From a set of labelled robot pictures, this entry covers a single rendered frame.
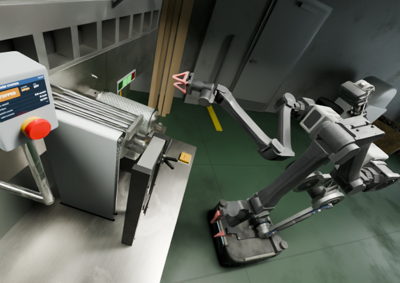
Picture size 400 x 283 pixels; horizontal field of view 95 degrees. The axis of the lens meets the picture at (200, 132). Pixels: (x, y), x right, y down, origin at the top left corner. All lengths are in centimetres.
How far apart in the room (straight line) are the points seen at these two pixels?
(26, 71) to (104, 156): 42
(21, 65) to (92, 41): 75
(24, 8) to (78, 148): 39
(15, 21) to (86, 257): 82
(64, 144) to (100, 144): 13
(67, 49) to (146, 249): 89
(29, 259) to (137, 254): 38
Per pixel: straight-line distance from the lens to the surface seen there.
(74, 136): 67
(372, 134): 66
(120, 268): 97
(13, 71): 29
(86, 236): 102
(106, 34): 117
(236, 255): 189
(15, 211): 105
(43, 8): 78
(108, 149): 63
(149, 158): 54
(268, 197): 76
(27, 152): 38
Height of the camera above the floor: 185
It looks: 38 degrees down
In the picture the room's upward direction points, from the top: 24 degrees clockwise
